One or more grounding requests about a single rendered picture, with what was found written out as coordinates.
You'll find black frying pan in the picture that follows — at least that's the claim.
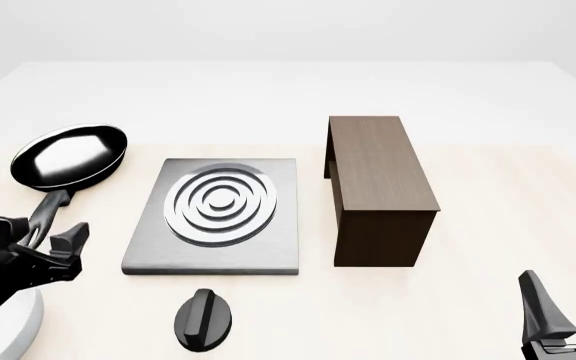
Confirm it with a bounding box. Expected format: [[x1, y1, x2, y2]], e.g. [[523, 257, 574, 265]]
[[10, 123, 129, 249]]

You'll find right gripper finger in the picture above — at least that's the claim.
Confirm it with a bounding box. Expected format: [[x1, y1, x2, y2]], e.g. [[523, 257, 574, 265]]
[[517, 269, 576, 344]]

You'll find dark brown wooden shelf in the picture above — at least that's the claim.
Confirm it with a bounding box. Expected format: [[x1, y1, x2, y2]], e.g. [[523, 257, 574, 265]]
[[321, 115, 442, 269]]

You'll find round black stove knob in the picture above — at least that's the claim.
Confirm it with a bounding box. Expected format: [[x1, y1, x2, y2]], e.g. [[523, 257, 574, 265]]
[[173, 287, 234, 353]]

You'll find flat grey stove plate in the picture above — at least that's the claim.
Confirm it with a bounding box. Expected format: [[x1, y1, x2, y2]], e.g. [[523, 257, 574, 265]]
[[121, 157, 301, 277]]

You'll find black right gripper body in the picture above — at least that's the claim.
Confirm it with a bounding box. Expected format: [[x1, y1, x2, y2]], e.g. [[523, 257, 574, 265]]
[[519, 338, 576, 360]]

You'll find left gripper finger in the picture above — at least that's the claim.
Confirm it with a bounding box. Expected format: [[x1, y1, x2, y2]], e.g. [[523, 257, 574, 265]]
[[49, 221, 91, 264]]

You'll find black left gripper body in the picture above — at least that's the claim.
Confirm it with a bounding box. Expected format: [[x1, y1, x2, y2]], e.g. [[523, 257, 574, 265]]
[[9, 242, 85, 291]]

